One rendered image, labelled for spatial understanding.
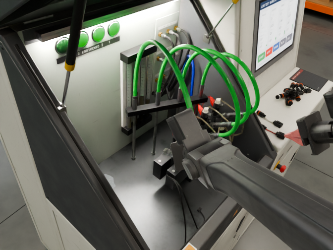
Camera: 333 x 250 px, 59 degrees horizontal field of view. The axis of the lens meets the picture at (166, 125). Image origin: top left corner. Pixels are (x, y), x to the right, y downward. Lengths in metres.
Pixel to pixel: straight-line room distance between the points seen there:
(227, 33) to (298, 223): 0.92
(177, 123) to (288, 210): 0.30
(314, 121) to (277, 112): 0.59
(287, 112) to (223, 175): 1.05
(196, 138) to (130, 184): 0.66
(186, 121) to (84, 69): 0.48
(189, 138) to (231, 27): 0.66
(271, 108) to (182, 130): 0.92
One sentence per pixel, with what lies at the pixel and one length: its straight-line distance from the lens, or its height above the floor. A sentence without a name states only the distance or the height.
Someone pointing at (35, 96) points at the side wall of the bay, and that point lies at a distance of 0.76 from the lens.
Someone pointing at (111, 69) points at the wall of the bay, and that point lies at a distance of 1.03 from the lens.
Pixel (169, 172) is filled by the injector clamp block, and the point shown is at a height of 0.98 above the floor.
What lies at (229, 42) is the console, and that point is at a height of 1.30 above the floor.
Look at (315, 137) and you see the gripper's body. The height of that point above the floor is 1.30.
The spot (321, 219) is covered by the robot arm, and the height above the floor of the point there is 1.55.
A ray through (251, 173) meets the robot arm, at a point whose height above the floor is 1.49.
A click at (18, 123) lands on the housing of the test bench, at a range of 0.99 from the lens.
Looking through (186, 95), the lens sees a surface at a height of 1.37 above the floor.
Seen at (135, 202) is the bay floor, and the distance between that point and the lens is 1.13.
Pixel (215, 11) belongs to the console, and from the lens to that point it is 1.16.
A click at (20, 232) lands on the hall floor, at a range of 2.13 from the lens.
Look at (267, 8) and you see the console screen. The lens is 1.33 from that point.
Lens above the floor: 1.77
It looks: 41 degrees down
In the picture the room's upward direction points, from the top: 7 degrees clockwise
